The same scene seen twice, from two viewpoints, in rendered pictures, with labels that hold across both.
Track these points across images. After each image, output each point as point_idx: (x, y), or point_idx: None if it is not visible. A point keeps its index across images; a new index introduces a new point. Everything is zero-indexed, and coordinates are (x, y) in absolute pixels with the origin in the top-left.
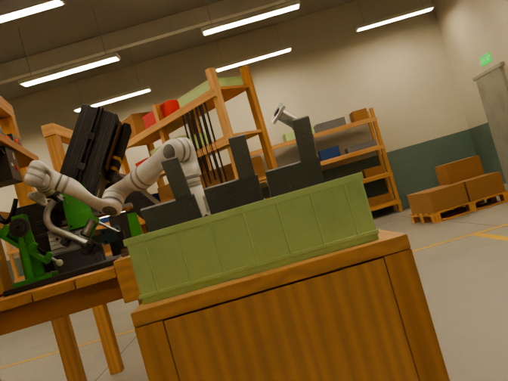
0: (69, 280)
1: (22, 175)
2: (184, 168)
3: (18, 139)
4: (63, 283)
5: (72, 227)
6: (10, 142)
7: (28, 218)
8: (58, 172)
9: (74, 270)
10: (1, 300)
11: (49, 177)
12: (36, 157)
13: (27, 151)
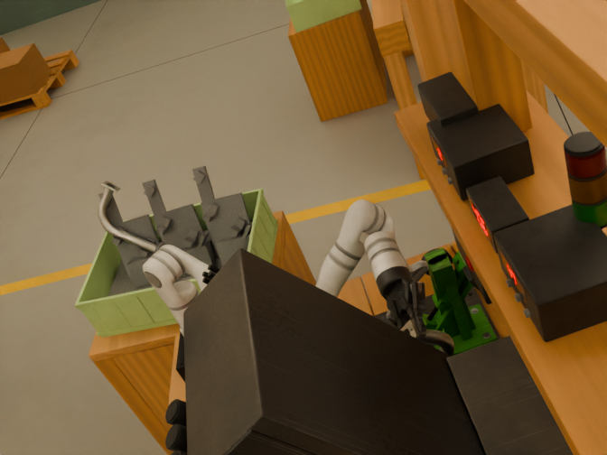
0: (364, 274)
1: None
2: (175, 285)
3: (524, 290)
4: (370, 272)
5: None
6: (439, 201)
7: (433, 275)
8: (338, 238)
9: None
10: (434, 248)
11: (365, 248)
12: (569, 441)
13: (507, 325)
